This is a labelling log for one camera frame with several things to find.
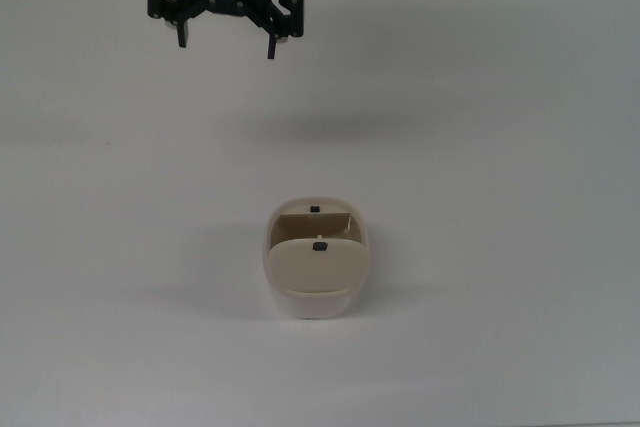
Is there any beige trash can lid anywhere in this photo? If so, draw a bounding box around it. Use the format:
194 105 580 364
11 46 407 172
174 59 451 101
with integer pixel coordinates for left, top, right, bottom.
266 237 369 296

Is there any small white trash can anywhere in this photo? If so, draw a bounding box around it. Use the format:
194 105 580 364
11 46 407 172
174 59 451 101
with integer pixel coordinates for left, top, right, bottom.
262 194 372 321

